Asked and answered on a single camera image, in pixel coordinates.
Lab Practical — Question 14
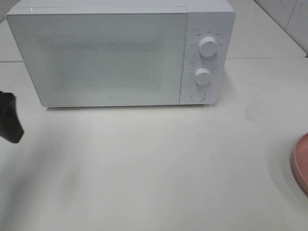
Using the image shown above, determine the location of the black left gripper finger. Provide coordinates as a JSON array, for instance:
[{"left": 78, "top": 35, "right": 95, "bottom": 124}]
[{"left": 0, "top": 91, "right": 24, "bottom": 143}]

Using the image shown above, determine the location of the round white door button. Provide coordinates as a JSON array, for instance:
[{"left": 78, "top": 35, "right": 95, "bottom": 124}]
[{"left": 191, "top": 90, "right": 206, "bottom": 102}]

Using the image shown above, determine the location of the white microwave knob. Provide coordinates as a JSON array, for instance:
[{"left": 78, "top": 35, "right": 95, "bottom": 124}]
[
  {"left": 197, "top": 35, "right": 218, "bottom": 57},
  {"left": 194, "top": 68, "right": 212, "bottom": 86}
]

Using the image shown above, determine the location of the pink round plate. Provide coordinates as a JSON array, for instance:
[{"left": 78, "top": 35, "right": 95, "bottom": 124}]
[{"left": 291, "top": 133, "right": 308, "bottom": 196}]

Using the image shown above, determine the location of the white microwave door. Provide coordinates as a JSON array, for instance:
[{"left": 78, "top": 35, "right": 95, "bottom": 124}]
[{"left": 7, "top": 7, "right": 188, "bottom": 107}]

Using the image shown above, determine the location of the white microwave oven body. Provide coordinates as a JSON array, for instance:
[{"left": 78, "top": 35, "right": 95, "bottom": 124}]
[{"left": 6, "top": 0, "right": 236, "bottom": 105}]

